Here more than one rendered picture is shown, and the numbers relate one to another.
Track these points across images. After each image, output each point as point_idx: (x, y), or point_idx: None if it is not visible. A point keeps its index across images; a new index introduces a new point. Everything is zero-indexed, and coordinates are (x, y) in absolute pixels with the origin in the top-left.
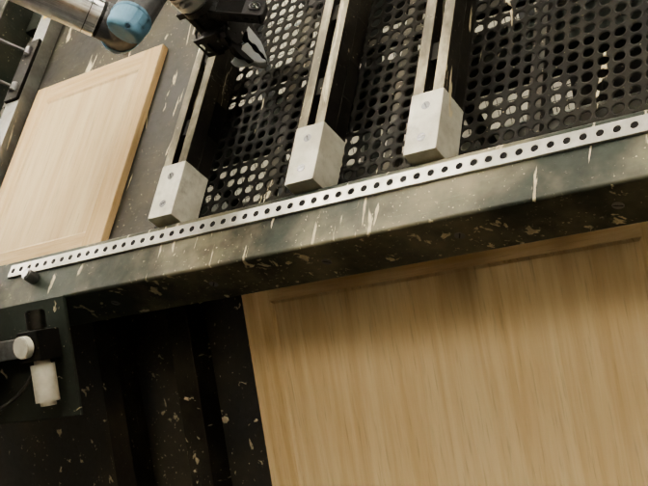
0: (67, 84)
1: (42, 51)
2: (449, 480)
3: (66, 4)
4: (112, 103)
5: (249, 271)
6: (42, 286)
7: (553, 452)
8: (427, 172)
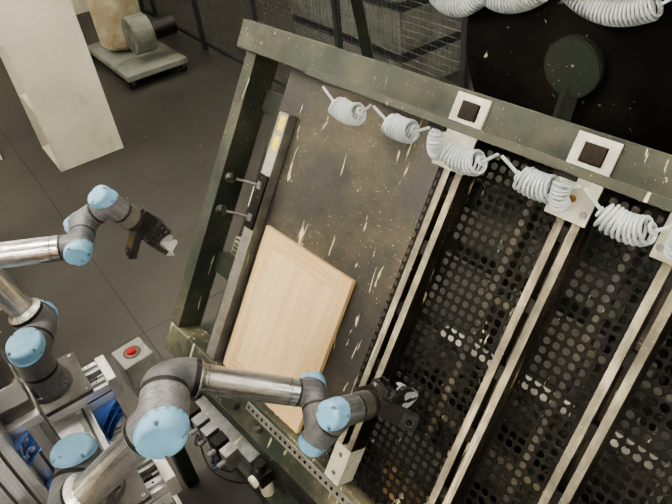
0: (286, 244)
1: (270, 185)
2: None
3: (271, 402)
4: (313, 303)
5: None
6: (264, 439)
7: None
8: None
